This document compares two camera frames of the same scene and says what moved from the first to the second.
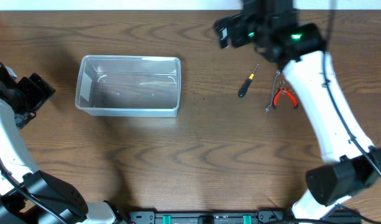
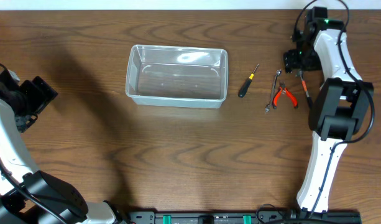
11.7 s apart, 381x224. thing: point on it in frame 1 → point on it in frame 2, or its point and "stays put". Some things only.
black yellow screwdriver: x=244 y=87 stays put
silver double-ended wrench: x=268 y=107 stays put
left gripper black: x=38 y=94 stays put
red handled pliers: x=282 y=89 stays put
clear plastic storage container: x=129 y=86 → x=177 y=76
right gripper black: x=232 y=23 → x=291 y=61
